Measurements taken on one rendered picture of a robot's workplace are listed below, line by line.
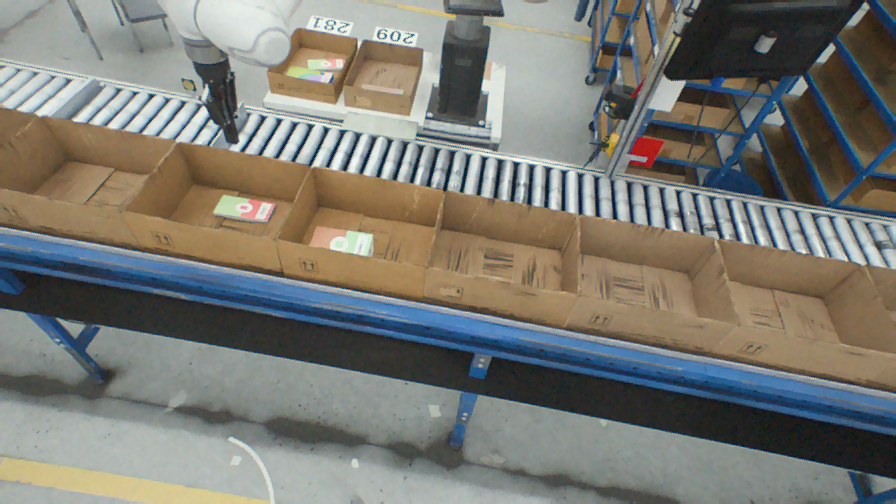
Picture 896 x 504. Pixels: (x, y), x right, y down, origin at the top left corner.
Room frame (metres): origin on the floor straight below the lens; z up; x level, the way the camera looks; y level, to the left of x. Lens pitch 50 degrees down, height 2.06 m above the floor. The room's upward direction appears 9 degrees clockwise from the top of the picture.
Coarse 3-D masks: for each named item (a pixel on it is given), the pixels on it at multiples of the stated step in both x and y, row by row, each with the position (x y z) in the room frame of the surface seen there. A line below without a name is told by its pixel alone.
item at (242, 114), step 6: (240, 108) 1.60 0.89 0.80; (240, 114) 1.59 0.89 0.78; (246, 114) 1.63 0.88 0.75; (240, 120) 1.58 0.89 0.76; (246, 120) 1.62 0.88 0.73; (240, 126) 1.57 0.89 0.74; (222, 132) 1.44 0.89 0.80; (216, 138) 1.40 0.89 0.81; (222, 138) 1.43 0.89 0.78; (216, 144) 1.38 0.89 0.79; (222, 144) 1.42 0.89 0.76; (228, 144) 1.46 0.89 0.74
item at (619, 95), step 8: (608, 88) 1.67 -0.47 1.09; (616, 88) 1.67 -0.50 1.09; (624, 88) 1.68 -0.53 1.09; (632, 88) 1.69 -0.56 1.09; (608, 96) 1.65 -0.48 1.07; (616, 96) 1.65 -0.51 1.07; (624, 96) 1.65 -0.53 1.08; (616, 104) 1.67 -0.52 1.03; (624, 104) 1.65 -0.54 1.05; (632, 104) 1.64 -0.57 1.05; (616, 112) 1.66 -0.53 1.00; (624, 112) 1.66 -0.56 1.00
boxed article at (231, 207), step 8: (224, 200) 1.02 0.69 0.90; (232, 200) 1.03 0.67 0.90; (240, 200) 1.03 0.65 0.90; (248, 200) 1.04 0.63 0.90; (216, 208) 0.99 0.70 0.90; (224, 208) 0.99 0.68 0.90; (232, 208) 1.00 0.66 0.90; (240, 208) 1.00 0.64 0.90; (248, 208) 1.01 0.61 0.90; (256, 208) 1.01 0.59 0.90; (264, 208) 1.02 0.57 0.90; (272, 208) 1.02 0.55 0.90; (224, 216) 0.97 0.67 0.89; (232, 216) 0.97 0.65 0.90; (240, 216) 0.97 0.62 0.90; (248, 216) 0.98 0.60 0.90; (256, 216) 0.98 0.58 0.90; (264, 216) 0.99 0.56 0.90
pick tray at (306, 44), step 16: (304, 32) 2.17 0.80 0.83; (320, 32) 2.17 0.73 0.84; (304, 48) 2.16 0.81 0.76; (320, 48) 2.17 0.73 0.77; (336, 48) 2.17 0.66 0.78; (352, 48) 2.07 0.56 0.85; (288, 64) 2.01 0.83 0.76; (304, 64) 2.03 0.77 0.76; (272, 80) 1.79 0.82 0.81; (288, 80) 1.79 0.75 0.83; (304, 80) 1.79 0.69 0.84; (336, 80) 1.82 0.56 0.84; (288, 96) 1.79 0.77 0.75; (304, 96) 1.79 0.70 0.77; (320, 96) 1.79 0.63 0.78; (336, 96) 1.81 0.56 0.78
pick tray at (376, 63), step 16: (368, 48) 2.16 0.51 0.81; (384, 48) 2.17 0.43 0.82; (400, 48) 2.17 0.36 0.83; (416, 48) 2.17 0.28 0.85; (352, 64) 1.95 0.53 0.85; (368, 64) 2.12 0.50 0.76; (384, 64) 2.14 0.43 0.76; (400, 64) 2.16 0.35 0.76; (416, 64) 2.16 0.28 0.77; (352, 80) 1.93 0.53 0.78; (368, 80) 1.99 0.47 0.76; (384, 80) 2.01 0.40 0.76; (400, 80) 2.03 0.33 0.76; (416, 80) 1.94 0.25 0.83; (352, 96) 1.79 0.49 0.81; (368, 96) 1.79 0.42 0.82; (384, 96) 1.79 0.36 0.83; (400, 96) 1.79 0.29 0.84; (384, 112) 1.79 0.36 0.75; (400, 112) 1.79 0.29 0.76
